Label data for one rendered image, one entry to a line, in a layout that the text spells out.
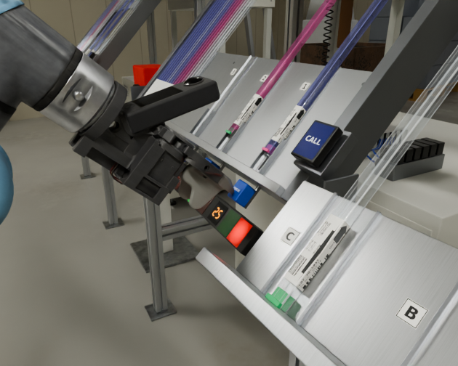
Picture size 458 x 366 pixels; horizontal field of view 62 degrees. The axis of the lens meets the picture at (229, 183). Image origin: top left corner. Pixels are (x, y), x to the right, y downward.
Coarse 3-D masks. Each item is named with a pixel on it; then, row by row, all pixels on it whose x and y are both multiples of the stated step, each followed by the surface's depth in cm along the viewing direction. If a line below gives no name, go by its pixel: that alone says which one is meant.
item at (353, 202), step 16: (448, 64) 31; (432, 80) 31; (448, 80) 30; (432, 96) 30; (416, 112) 30; (432, 112) 30; (400, 128) 30; (416, 128) 30; (384, 144) 30; (400, 144) 29; (384, 160) 29; (368, 176) 29; (384, 176) 29; (352, 192) 29; (368, 192) 29; (336, 208) 29; (352, 208) 29; (288, 288) 28; (288, 304) 28
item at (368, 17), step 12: (384, 0) 54; (372, 12) 54; (360, 24) 54; (348, 36) 55; (360, 36) 54; (348, 48) 54; (336, 60) 54; (324, 72) 54; (312, 84) 55; (324, 84) 54; (312, 96) 54; (276, 144) 54
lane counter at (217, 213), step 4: (220, 204) 58; (216, 208) 58; (220, 208) 58; (224, 208) 57; (212, 212) 58; (216, 212) 58; (220, 212) 57; (224, 212) 57; (208, 216) 59; (212, 216) 58; (216, 216) 57; (220, 216) 57; (212, 220) 57; (216, 220) 57; (216, 224) 56
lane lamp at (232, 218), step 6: (228, 216) 55; (234, 216) 55; (240, 216) 54; (222, 222) 56; (228, 222) 55; (234, 222) 54; (222, 228) 55; (228, 228) 54; (222, 234) 54; (228, 234) 54
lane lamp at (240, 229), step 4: (240, 220) 53; (244, 220) 53; (236, 224) 53; (240, 224) 53; (244, 224) 52; (248, 224) 52; (236, 228) 53; (240, 228) 52; (244, 228) 52; (248, 228) 51; (232, 232) 53; (236, 232) 52; (240, 232) 52; (244, 232) 51; (228, 236) 53; (232, 236) 53; (236, 236) 52; (240, 236) 52; (244, 236) 51; (232, 240) 52; (236, 240) 52; (240, 240) 51; (236, 244) 51
